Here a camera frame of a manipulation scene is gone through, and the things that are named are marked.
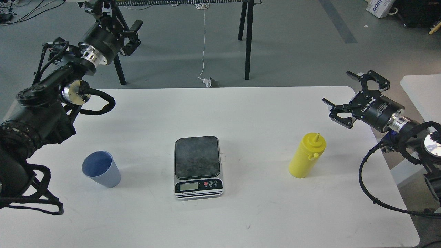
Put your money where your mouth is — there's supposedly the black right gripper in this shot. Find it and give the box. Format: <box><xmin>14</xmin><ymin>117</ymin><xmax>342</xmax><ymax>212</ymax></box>
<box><xmin>322</xmin><ymin>70</ymin><xmax>404</xmax><ymax>133</ymax></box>

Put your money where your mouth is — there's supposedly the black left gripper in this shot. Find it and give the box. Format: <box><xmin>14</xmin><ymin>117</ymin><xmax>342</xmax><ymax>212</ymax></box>
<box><xmin>78</xmin><ymin>0</ymin><xmax>143</xmax><ymax>65</ymax></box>

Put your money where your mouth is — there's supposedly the yellow squeeze bottle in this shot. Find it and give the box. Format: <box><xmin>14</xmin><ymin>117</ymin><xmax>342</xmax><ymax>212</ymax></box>
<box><xmin>289</xmin><ymin>133</ymin><xmax>327</xmax><ymax>178</ymax></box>

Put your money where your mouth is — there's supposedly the blue ribbed cup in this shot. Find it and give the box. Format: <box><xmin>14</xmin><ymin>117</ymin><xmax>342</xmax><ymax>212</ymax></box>
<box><xmin>82</xmin><ymin>151</ymin><xmax>121</xmax><ymax>188</ymax></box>

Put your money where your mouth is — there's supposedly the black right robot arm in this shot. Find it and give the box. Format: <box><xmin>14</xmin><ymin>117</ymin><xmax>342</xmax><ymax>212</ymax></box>
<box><xmin>323</xmin><ymin>70</ymin><xmax>440</xmax><ymax>219</ymax></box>

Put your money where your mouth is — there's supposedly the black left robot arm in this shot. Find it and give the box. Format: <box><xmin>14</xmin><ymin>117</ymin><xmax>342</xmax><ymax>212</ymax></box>
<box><xmin>0</xmin><ymin>0</ymin><xmax>143</xmax><ymax>215</ymax></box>

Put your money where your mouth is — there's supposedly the digital kitchen scale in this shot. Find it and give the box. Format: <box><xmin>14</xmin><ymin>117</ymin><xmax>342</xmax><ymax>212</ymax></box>
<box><xmin>173</xmin><ymin>136</ymin><xmax>224</xmax><ymax>200</ymax></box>

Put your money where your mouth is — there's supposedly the white cardboard box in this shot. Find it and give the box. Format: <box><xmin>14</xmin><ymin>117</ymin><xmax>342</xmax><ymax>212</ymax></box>
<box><xmin>366</xmin><ymin>0</ymin><xmax>398</xmax><ymax>18</ymax></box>

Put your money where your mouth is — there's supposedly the white power adapter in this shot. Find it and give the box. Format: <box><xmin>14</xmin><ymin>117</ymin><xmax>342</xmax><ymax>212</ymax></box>
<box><xmin>202</xmin><ymin>77</ymin><xmax>219</xmax><ymax>88</ymax></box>

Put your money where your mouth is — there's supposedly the black trestle table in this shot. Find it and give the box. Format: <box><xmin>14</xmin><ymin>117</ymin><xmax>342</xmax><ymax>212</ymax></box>
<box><xmin>76</xmin><ymin>0</ymin><xmax>262</xmax><ymax>85</ymax></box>

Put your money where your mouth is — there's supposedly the white hanging cable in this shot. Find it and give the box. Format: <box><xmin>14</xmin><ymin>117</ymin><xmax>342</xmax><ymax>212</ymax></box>
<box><xmin>197</xmin><ymin>3</ymin><xmax>207</xmax><ymax>81</ymax></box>

